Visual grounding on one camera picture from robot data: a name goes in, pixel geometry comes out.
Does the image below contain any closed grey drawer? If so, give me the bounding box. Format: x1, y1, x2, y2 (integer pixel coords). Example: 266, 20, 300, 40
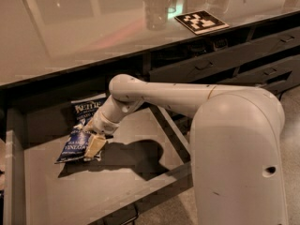
262, 75, 300, 95
221, 55, 300, 86
149, 27, 300, 83

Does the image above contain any lower closed grey drawer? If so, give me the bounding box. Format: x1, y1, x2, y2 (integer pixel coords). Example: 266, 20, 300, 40
262, 75, 300, 95

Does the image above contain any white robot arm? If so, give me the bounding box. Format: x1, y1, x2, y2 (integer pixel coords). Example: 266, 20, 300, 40
86, 74, 289, 225

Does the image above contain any black white fiducial marker tile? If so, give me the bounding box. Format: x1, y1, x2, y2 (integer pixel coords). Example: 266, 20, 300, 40
174, 10, 229, 35

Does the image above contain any open dark grey top drawer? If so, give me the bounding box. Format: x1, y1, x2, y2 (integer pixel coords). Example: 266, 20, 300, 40
3, 72, 201, 225

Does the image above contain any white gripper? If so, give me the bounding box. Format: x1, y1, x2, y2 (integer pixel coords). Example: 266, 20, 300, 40
73, 109, 120, 161

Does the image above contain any middle closed grey drawer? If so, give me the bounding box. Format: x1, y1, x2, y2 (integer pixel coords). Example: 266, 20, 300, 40
221, 55, 300, 86

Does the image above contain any upper closed grey drawer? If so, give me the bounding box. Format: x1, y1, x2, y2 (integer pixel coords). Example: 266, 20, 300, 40
149, 27, 300, 83

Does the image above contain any blue kettle chip bag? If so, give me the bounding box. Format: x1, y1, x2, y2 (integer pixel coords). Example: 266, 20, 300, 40
56, 128, 96, 163
71, 94, 107, 122

